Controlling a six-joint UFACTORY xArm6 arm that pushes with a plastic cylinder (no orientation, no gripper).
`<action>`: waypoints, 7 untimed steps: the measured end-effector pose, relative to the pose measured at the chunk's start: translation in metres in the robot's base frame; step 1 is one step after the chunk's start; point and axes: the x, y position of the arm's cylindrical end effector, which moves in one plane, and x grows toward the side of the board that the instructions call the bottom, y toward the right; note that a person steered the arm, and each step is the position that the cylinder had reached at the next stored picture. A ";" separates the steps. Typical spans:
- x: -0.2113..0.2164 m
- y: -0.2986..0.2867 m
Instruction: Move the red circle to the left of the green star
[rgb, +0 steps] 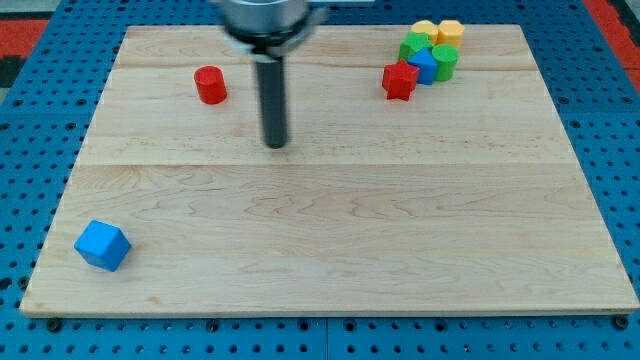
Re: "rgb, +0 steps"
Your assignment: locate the yellow round block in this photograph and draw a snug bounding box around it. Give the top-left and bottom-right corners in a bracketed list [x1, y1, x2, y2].
[410, 20, 439, 45]

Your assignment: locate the blue pentagon block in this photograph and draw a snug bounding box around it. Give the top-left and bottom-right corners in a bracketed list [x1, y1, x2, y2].
[408, 48, 438, 85]

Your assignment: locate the green star block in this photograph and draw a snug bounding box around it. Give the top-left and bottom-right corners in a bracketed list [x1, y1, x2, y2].
[398, 31, 434, 61]

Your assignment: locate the green cylinder block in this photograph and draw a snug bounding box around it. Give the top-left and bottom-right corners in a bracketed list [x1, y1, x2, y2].
[431, 44, 459, 81]

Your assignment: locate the blue cube block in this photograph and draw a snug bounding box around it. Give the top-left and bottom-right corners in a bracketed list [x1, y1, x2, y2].
[74, 220, 131, 272]

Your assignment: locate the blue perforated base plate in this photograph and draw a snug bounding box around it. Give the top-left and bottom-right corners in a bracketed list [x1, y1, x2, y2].
[1, 1, 639, 359]

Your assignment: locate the wooden board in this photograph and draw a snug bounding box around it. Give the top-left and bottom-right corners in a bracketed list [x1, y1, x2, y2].
[20, 25, 639, 318]

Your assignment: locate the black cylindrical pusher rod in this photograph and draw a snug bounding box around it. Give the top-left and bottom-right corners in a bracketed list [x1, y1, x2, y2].
[256, 57, 288, 149]

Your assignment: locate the red cylinder block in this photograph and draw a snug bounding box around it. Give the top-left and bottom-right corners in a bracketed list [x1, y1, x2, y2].
[194, 65, 227, 105]

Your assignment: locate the red star block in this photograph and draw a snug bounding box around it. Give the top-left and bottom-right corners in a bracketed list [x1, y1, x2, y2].
[381, 60, 420, 101]

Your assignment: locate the yellow hexagon block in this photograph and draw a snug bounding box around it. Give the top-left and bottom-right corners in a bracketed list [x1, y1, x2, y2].
[437, 20, 465, 49]

